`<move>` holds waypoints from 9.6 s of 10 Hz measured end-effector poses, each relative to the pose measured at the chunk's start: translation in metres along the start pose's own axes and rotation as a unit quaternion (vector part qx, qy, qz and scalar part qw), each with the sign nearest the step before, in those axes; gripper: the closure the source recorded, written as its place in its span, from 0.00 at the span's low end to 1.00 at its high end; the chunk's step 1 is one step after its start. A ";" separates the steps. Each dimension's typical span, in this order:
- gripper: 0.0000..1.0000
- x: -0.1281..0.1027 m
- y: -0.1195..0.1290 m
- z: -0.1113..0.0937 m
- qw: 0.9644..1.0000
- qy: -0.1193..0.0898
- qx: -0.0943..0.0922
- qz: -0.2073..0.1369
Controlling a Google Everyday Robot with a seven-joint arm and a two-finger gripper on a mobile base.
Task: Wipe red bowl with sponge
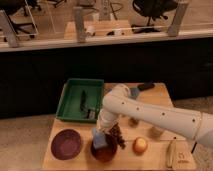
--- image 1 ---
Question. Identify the blue sponge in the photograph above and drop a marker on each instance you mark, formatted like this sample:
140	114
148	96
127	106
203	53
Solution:
99	140

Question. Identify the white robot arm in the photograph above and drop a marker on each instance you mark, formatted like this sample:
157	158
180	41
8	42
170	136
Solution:
194	125

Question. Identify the red bowl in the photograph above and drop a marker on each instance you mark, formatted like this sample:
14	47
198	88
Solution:
106	153

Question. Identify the green plastic tray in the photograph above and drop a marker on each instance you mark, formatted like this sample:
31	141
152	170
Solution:
69	105

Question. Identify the dark utensil in tray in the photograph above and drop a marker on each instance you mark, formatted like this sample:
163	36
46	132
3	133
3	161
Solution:
88	112

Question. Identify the black remote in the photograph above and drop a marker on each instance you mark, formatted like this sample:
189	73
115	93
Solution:
145	86

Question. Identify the small dark round cup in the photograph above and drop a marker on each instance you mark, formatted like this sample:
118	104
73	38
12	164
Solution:
133	122

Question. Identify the dark grape bunch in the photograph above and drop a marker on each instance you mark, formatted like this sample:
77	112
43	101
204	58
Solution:
117	134

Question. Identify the black office chair right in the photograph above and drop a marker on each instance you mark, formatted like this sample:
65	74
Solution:
154	9

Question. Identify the grey post centre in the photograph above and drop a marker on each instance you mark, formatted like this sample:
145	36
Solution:
79	24

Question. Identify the grey post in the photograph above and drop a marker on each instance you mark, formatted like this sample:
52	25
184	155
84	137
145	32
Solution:
79	24
8	30
174	28

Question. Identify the grey post left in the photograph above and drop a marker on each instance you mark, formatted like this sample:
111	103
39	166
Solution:
8	30

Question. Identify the grey post right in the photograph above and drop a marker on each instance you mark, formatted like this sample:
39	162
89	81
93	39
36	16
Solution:
174	28

